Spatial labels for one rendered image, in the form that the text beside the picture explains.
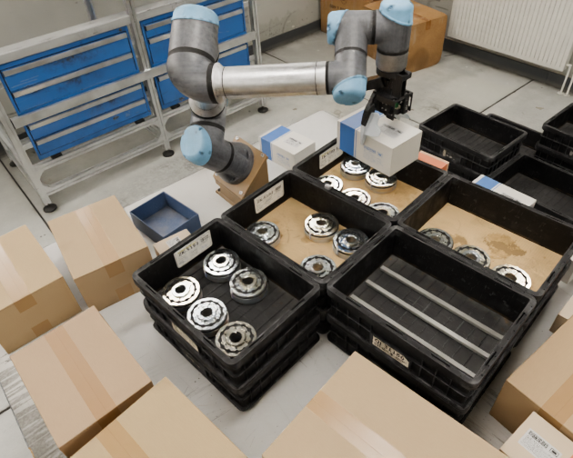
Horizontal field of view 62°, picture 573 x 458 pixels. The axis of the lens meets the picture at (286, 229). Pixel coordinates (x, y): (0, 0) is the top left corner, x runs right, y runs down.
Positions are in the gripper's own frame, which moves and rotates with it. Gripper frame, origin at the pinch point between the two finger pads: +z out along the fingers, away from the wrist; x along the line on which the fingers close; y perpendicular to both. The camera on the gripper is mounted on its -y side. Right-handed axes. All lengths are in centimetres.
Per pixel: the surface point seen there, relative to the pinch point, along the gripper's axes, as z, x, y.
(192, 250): 22, -54, -18
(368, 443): 21, -57, 51
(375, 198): 27.8, 5.0, -2.8
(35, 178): 88, -64, -195
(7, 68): 27, -52, -197
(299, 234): 27.8, -24.1, -6.9
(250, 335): 25, -58, 14
